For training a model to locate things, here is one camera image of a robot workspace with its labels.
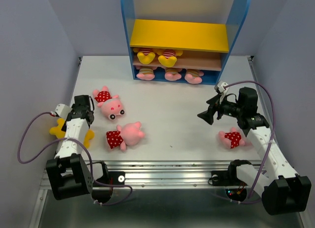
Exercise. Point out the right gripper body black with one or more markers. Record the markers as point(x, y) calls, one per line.
point(229, 108)

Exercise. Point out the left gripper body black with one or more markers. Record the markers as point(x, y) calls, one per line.
point(64, 126)

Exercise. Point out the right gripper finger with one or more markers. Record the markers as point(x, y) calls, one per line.
point(214, 101)
point(208, 115)

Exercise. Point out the pink pig plush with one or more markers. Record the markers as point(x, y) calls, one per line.
point(127, 135)
point(233, 138)

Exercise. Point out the yellow bear plush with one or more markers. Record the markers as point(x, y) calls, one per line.
point(168, 57)
point(59, 133)
point(145, 55)

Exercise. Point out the pink plush striped body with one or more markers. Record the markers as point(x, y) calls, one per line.
point(172, 74)

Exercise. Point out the pink frog plush striped shirt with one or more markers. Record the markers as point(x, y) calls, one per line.
point(146, 72)

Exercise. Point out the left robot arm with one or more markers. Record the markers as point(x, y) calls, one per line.
point(68, 174)

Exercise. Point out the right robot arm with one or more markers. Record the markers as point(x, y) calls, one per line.
point(280, 187)

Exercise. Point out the brown lower shelf board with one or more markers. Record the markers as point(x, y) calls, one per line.
point(190, 63)

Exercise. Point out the blue wooden toy shelf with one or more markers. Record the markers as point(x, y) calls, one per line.
point(231, 13)

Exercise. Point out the pink pig plush dotted dress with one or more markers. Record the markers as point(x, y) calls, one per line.
point(110, 105)

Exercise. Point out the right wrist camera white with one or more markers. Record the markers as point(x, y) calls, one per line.
point(221, 88)

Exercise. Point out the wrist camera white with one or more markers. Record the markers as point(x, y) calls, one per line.
point(221, 88)
point(61, 111)

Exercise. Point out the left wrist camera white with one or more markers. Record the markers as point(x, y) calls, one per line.
point(61, 111)

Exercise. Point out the aluminium rail frame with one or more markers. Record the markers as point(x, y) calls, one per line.
point(169, 170)

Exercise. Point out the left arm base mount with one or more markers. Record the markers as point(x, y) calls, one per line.
point(106, 194)

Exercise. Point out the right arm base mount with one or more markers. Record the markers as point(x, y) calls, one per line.
point(235, 189)

